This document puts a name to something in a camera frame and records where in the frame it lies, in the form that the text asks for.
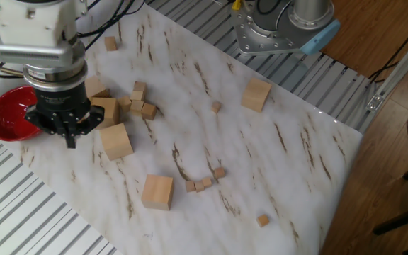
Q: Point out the silver wrist camera bar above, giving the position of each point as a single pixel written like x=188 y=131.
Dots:
x=30 y=55

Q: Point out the black stand leg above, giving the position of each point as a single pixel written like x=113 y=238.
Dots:
x=402 y=217

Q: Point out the aluminium frame profile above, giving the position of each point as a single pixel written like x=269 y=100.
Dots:
x=399 y=76

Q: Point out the small wooden cube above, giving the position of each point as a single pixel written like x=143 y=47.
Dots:
x=207 y=182
x=199 y=186
x=263 y=220
x=219 y=173
x=190 y=186
x=216 y=107

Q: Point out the marble pattern board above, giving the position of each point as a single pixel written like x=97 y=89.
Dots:
x=243 y=159

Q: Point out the red bowl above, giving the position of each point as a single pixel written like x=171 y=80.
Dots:
x=7 y=117

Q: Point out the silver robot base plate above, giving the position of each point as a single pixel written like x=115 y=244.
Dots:
x=260 y=44

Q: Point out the large wooden cube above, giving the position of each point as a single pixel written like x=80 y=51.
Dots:
x=116 y=141
x=110 y=111
x=256 y=95
x=157 y=193
x=96 y=88

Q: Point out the white printed wrist mount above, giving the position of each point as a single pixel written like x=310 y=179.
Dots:
x=34 y=25

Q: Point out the medium wooden cube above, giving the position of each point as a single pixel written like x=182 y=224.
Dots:
x=125 y=103
x=136 y=108
x=135 y=96
x=140 y=86
x=148 y=111
x=110 y=43

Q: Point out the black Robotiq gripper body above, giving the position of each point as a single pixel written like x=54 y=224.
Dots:
x=60 y=101

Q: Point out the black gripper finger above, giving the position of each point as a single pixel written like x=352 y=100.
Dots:
x=97 y=115
x=48 y=124

